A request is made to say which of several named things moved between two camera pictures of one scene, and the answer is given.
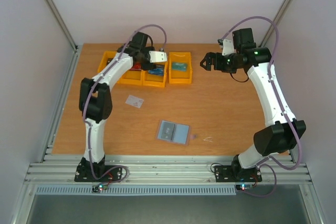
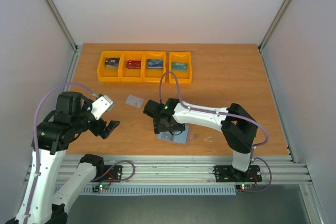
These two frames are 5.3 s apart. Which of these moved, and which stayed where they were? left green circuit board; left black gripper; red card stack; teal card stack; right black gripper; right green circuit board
Moved: right black gripper; left black gripper
Stayed: teal card stack; red card stack; left green circuit board; right green circuit board
